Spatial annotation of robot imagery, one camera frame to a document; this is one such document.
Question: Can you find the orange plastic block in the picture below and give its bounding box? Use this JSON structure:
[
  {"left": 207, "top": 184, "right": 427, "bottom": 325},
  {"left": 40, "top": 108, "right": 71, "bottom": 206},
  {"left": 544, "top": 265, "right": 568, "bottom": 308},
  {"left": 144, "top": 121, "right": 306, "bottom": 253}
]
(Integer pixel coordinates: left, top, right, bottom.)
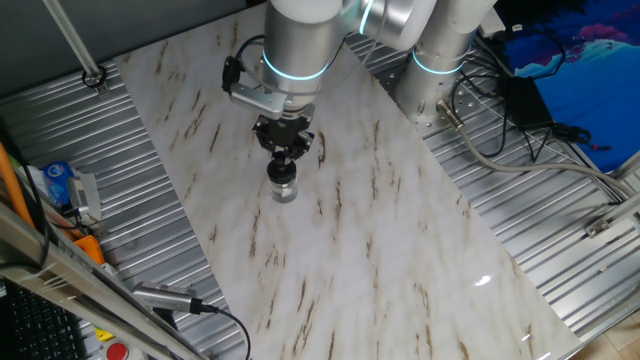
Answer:
[{"left": 73, "top": 234, "right": 106, "bottom": 266}]

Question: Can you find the black knobbed jar lid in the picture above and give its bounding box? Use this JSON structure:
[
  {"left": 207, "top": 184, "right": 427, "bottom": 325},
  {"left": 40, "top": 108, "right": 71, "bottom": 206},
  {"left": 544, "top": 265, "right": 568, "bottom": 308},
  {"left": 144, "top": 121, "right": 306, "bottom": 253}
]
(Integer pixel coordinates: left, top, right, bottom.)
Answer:
[{"left": 266, "top": 152, "right": 298, "bottom": 185}]

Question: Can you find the thick grey robot cable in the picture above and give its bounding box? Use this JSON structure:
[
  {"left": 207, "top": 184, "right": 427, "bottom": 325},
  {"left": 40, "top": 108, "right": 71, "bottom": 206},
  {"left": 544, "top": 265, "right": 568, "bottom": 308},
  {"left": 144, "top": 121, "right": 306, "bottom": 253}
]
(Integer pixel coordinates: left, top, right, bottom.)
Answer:
[{"left": 457, "top": 124, "right": 636, "bottom": 201}]

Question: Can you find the black keyboard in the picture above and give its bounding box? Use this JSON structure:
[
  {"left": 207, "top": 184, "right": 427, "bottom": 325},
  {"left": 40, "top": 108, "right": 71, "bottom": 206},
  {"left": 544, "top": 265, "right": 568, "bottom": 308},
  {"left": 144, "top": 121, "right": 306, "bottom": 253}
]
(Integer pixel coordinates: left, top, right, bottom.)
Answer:
[{"left": 0, "top": 279, "right": 89, "bottom": 360}]

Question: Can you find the aluminium frame beam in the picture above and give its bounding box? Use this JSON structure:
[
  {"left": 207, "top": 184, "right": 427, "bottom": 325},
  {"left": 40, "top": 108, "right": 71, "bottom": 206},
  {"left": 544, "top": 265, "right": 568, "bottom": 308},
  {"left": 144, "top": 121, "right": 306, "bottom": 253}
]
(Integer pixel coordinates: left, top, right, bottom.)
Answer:
[{"left": 0, "top": 202, "right": 211, "bottom": 360}]

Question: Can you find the aluminium rail with bracket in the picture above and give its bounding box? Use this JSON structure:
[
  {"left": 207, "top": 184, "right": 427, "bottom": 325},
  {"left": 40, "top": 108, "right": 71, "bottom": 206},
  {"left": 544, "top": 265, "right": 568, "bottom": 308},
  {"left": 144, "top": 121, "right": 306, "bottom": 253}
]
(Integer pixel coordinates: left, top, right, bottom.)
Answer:
[{"left": 583, "top": 189, "right": 640, "bottom": 239}]

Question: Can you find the white marble pattern board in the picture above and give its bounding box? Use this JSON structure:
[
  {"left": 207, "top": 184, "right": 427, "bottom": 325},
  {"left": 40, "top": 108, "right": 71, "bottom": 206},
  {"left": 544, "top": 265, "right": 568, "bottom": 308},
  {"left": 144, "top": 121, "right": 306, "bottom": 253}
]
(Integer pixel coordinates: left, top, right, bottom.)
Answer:
[{"left": 113, "top": 4, "right": 584, "bottom": 360}]

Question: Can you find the small silver camera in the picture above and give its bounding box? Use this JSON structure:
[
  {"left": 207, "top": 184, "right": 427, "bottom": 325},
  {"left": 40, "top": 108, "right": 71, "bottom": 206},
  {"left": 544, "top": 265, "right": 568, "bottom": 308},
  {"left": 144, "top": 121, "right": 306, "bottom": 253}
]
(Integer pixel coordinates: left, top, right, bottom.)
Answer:
[{"left": 66, "top": 172, "right": 103, "bottom": 226}]

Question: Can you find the orange tube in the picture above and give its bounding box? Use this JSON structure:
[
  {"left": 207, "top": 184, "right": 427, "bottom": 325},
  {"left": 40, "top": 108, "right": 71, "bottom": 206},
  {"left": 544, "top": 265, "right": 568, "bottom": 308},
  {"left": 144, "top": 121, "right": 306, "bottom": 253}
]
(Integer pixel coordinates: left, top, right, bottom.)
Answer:
[{"left": 0, "top": 141, "right": 35, "bottom": 229}]

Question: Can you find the slanted aluminium pole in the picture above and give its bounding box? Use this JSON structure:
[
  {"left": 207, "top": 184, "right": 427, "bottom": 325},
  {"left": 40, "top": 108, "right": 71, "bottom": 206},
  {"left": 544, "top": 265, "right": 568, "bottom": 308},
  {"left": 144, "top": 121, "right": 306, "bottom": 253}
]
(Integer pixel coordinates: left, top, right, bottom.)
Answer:
[{"left": 42, "top": 0, "right": 109, "bottom": 96}]

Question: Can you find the black power adapter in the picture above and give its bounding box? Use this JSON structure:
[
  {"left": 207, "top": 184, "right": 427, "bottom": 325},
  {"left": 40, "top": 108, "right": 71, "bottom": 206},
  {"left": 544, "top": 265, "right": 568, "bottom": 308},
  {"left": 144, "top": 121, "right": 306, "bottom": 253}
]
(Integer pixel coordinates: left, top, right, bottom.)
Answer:
[{"left": 502, "top": 74, "right": 555, "bottom": 131}]

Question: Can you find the metal cable connector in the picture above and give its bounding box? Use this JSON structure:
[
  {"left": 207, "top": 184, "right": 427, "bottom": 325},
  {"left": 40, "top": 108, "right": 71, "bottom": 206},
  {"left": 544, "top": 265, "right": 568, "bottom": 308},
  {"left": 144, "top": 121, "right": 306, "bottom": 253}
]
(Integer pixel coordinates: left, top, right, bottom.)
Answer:
[{"left": 435, "top": 98, "right": 466, "bottom": 132}]

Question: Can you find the black cable ring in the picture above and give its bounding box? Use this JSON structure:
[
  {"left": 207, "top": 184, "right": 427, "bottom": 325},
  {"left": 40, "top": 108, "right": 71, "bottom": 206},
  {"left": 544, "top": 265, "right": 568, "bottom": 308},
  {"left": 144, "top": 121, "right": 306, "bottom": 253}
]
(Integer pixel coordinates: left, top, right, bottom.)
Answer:
[{"left": 81, "top": 64, "right": 107, "bottom": 90}]

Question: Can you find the black hanging cable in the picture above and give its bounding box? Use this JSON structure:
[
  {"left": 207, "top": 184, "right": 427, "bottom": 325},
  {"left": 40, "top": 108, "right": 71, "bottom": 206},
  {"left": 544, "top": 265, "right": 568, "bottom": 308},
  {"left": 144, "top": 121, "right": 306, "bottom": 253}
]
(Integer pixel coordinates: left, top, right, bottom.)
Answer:
[{"left": 0, "top": 117, "right": 51, "bottom": 266}]

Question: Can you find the black adapter cable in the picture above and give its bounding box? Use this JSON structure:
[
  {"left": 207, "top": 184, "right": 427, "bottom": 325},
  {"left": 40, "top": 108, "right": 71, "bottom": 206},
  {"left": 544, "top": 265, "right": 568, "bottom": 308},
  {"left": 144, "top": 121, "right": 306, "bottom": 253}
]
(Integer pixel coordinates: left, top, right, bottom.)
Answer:
[{"left": 549, "top": 122, "right": 612, "bottom": 151}]

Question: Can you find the silver finned camera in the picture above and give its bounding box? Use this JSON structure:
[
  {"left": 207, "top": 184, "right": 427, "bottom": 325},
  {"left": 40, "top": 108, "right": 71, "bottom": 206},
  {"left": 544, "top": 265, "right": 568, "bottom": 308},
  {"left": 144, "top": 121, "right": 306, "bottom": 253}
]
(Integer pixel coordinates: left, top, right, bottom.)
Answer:
[{"left": 130, "top": 280, "right": 199, "bottom": 315}]

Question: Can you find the blue printed poster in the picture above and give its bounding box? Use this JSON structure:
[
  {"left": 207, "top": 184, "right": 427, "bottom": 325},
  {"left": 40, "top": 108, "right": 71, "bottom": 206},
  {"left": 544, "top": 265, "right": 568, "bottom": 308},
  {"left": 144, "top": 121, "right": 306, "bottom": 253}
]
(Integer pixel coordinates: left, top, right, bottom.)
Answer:
[{"left": 499, "top": 0, "right": 640, "bottom": 174}]

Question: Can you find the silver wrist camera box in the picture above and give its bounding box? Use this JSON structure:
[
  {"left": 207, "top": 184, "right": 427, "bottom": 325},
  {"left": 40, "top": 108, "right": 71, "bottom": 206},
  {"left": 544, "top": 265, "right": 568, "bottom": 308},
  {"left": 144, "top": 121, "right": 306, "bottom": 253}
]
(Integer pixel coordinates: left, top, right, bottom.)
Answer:
[{"left": 221, "top": 54, "right": 289, "bottom": 120}]

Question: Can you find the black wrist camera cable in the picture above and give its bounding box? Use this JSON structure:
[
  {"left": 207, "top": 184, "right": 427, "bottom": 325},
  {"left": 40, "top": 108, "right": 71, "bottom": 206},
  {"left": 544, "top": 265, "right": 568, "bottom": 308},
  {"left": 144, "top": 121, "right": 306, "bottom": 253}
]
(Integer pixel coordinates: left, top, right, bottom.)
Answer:
[{"left": 233, "top": 33, "right": 266, "bottom": 61}]

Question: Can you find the blue tissue pack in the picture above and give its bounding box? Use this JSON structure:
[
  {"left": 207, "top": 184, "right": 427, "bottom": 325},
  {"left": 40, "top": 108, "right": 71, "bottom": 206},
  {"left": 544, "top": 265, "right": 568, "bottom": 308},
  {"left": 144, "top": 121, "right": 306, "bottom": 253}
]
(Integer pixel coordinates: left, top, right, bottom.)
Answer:
[{"left": 39, "top": 160, "right": 76, "bottom": 209}]

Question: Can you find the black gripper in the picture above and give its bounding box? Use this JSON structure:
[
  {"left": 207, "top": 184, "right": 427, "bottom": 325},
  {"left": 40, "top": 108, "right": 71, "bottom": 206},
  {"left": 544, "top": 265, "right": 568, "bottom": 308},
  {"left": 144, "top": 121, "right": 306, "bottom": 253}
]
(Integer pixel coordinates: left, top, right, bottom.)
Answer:
[{"left": 253, "top": 105, "right": 316, "bottom": 162}]

